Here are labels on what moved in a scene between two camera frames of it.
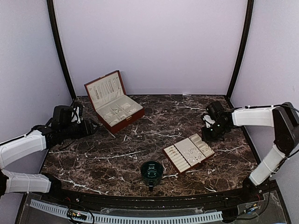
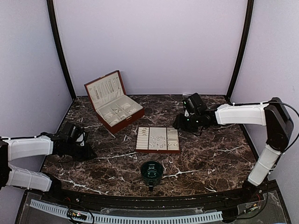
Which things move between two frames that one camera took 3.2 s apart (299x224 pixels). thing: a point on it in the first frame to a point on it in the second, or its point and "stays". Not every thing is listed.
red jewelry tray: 187,154 to 158,140
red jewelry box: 114,108 stays
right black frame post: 246,36 stays
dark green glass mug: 152,171 stays
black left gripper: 87,129 to 87,155
